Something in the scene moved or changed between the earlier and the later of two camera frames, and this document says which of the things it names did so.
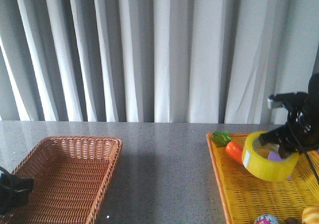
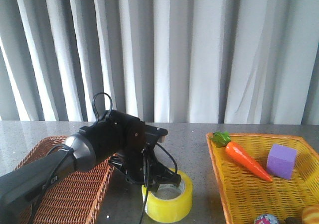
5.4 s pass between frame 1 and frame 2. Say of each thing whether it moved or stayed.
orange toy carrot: stayed
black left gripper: moved
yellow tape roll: moved
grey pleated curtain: stayed
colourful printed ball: stayed
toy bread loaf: stayed
